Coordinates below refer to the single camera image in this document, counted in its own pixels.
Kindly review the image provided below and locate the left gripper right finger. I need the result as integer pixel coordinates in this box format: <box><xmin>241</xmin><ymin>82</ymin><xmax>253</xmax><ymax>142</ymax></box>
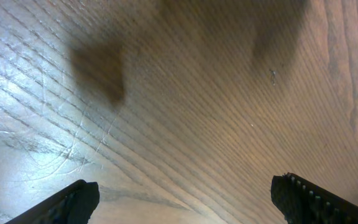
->
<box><xmin>270</xmin><ymin>173</ymin><xmax>358</xmax><ymax>224</ymax></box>

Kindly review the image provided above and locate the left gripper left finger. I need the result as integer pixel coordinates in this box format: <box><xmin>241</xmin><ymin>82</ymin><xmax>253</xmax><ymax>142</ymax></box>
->
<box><xmin>7</xmin><ymin>179</ymin><xmax>100</xmax><ymax>224</ymax></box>

